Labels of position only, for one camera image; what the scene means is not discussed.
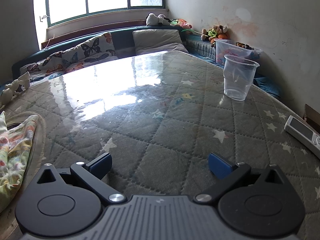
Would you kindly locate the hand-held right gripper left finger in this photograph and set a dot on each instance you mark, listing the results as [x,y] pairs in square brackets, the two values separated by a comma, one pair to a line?
[101,165]

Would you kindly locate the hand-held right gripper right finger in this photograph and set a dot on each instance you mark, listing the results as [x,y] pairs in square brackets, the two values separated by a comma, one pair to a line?
[218,165]

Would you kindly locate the round black induction cooker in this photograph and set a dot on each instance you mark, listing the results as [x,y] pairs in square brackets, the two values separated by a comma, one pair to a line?
[41,135]

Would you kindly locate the grey quilted star table cover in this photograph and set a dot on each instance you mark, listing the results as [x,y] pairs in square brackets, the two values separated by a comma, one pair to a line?
[160,130]

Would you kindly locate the clear plastic cup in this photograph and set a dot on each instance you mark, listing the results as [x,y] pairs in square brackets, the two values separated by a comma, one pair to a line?
[237,80]

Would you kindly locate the white remote control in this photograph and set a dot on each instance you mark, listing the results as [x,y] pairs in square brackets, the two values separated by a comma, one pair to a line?
[300,130]

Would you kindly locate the clear plastic storage box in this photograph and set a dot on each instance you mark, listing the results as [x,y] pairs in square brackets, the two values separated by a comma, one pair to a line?
[225,47]

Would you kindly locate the white rabbit toy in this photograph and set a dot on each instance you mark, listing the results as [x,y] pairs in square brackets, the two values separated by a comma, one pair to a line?
[7,92]

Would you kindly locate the teal sofa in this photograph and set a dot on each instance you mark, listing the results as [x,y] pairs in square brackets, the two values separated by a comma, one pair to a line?
[125,40]

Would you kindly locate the brown plush toy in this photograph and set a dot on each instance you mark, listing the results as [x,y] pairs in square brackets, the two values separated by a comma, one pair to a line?
[217,31]

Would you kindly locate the grey pillow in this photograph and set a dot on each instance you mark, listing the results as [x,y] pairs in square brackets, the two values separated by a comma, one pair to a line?
[157,40]

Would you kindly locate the colourful plastic toy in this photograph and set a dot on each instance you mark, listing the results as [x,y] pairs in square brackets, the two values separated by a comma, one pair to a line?
[183,24]

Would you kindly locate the black and white plush toy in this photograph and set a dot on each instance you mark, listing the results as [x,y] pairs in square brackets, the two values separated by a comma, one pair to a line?
[155,19]

